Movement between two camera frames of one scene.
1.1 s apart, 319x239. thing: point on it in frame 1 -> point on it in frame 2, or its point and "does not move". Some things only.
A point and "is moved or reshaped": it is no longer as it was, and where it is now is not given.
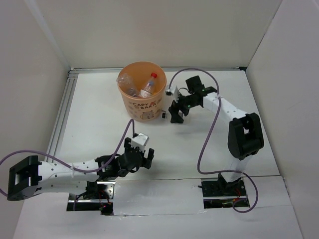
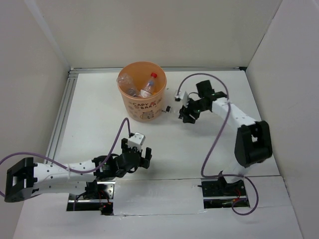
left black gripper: [146, 162] does not move
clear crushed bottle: [126, 81] does not move
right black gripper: [174, 109] -> [184, 112]
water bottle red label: [149, 87] does not move
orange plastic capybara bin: [147, 109] does not move
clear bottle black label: [163, 114] is moved or reshaped
